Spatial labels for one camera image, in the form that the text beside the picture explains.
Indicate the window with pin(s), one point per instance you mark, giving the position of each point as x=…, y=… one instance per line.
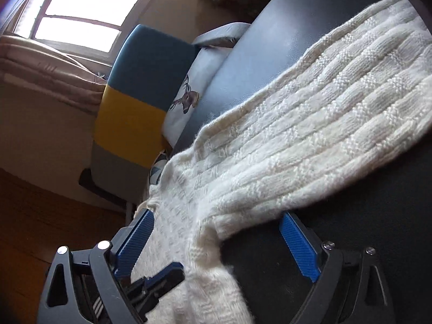
x=84, y=3

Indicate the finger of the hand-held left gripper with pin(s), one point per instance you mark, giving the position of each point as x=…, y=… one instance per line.
x=162, y=280

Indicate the geometric print pillow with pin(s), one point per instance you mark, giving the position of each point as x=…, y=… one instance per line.
x=157, y=172

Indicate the grey yellow blue sofa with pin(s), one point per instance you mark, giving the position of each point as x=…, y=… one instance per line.
x=135, y=118

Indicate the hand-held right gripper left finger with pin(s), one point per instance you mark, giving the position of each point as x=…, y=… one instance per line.
x=133, y=246

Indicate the deer print pillow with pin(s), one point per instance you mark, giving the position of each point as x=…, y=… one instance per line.
x=204, y=71

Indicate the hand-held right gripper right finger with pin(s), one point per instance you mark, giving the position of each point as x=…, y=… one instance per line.
x=300, y=249

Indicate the white knitted sweater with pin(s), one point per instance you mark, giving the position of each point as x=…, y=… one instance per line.
x=287, y=125

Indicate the pale pink curtain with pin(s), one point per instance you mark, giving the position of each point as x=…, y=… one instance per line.
x=40, y=71

